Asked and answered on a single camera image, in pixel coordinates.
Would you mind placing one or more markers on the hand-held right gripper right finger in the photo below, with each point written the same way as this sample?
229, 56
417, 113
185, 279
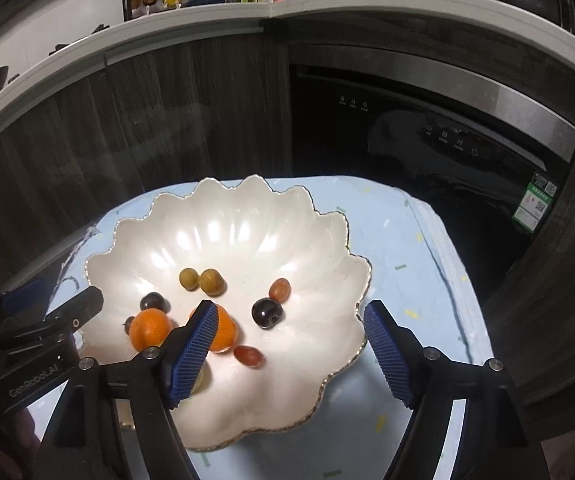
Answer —
387, 355

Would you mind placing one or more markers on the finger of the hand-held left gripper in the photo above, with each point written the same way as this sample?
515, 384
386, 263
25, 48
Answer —
22, 294
80, 307

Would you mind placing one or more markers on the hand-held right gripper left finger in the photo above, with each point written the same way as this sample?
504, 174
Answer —
195, 355

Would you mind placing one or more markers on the green round fruit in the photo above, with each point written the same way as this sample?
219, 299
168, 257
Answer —
201, 379

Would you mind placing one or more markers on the orange tangerine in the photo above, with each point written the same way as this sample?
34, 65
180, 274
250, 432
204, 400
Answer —
150, 331
226, 332

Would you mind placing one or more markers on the blueberry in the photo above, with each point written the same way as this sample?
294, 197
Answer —
127, 323

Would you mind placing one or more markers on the dark purple plum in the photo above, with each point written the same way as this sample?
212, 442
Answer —
152, 302
266, 313

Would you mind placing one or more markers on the large brown longan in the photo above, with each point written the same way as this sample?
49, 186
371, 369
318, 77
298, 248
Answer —
211, 281

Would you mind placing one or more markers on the small brown longan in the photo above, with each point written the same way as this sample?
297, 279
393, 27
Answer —
188, 278

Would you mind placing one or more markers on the white scalloped ceramic bowl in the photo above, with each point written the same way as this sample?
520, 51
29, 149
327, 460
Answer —
267, 240

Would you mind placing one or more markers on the light blue patterned cloth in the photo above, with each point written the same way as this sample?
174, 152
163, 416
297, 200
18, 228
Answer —
407, 285

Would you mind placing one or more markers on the black built-in dishwasher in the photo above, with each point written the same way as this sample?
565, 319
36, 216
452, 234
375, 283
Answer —
417, 185

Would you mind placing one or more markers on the dark wood base cabinet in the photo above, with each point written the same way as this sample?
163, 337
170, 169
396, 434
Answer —
557, 285
142, 135

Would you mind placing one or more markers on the dark cloth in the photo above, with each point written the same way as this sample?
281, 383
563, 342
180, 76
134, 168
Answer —
92, 30

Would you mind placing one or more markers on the white kitchen countertop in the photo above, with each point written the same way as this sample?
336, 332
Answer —
217, 15

